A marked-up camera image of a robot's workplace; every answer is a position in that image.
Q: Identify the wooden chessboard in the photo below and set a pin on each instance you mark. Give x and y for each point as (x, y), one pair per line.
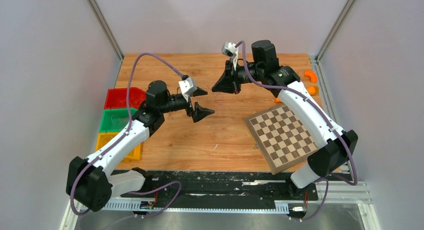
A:
(281, 137)

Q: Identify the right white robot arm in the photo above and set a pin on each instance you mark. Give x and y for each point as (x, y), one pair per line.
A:
(335, 146)

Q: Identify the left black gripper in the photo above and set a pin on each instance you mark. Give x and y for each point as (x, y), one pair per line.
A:
(200, 112)

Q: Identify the green plastic bin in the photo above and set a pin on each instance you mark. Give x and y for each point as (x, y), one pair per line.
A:
(114, 120)

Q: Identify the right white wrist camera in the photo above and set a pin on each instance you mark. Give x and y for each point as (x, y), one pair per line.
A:
(230, 50)

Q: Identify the red plastic bin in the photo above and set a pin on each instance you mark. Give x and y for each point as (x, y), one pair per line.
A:
(116, 98)

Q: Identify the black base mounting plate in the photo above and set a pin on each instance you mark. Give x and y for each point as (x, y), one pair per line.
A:
(225, 190)

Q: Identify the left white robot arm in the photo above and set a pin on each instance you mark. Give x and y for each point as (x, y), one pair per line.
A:
(90, 180)

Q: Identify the yellow plastic bin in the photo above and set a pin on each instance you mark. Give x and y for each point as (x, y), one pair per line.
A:
(104, 138)

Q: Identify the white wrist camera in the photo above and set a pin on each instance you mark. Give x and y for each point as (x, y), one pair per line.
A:
(230, 50)
(187, 87)

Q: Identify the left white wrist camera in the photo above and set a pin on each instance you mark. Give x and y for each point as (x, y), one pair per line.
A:
(187, 87)

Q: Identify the orange plastic carrot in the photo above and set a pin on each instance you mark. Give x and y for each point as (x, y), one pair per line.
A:
(311, 90)

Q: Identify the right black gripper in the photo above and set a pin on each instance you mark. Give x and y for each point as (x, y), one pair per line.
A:
(225, 84)

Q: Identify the orange curved pipe piece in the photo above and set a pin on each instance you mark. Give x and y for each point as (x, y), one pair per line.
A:
(311, 76)

